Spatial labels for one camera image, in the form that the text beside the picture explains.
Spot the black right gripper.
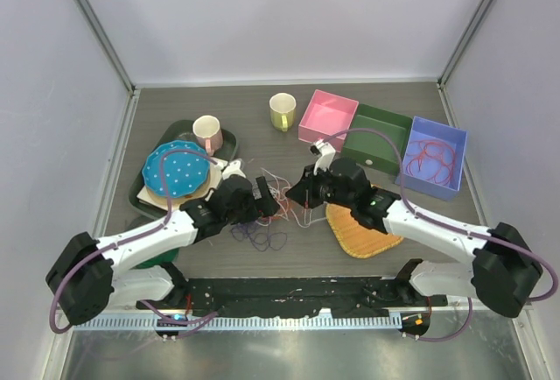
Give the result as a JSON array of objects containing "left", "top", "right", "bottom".
[{"left": 287, "top": 163, "right": 355, "bottom": 209}]

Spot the white cable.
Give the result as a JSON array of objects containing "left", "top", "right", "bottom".
[{"left": 257, "top": 169, "right": 327, "bottom": 229}]

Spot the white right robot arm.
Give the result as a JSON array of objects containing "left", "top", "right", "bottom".
[{"left": 286, "top": 158, "right": 543, "bottom": 318}]

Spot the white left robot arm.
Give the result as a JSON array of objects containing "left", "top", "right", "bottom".
[{"left": 45, "top": 175, "right": 279, "bottom": 334}]

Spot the orange woven basket tray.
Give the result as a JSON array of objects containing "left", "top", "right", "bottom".
[{"left": 325, "top": 204, "right": 403, "bottom": 259}]

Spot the pink drawer box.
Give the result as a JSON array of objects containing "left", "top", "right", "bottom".
[{"left": 297, "top": 89, "right": 359, "bottom": 144}]

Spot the yellow mug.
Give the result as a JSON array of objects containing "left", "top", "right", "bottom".
[{"left": 269, "top": 93, "right": 297, "bottom": 132}]

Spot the blue polka dot plate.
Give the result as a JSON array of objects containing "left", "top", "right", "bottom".
[{"left": 141, "top": 140, "right": 210, "bottom": 199}]

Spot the green drawer box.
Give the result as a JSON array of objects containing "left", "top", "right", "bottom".
[{"left": 341, "top": 104, "right": 413, "bottom": 176}]

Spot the pink mug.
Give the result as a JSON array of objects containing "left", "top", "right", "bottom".
[{"left": 192, "top": 115, "right": 223, "bottom": 156}]

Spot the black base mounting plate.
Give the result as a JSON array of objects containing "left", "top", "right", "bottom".
[{"left": 183, "top": 275, "right": 450, "bottom": 318}]

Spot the cream wooden board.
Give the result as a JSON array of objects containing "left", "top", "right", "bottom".
[{"left": 136, "top": 158, "right": 228, "bottom": 212}]

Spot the dark green tray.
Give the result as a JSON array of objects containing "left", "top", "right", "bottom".
[{"left": 128, "top": 120, "right": 238, "bottom": 220}]

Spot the green tape roll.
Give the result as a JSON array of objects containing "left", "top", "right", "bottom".
[{"left": 136, "top": 249, "right": 179, "bottom": 269}]

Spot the blue drawer box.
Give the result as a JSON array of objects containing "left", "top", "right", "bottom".
[{"left": 395, "top": 116, "right": 468, "bottom": 201}]

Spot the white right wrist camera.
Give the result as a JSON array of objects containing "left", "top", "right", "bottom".
[{"left": 310, "top": 139, "right": 336, "bottom": 175}]

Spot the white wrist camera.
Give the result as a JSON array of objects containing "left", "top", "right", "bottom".
[
  {"left": 310, "top": 139, "right": 336, "bottom": 175},
  {"left": 220, "top": 158, "right": 246, "bottom": 182}
]

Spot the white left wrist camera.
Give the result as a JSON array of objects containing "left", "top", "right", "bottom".
[{"left": 220, "top": 158, "right": 246, "bottom": 182}]

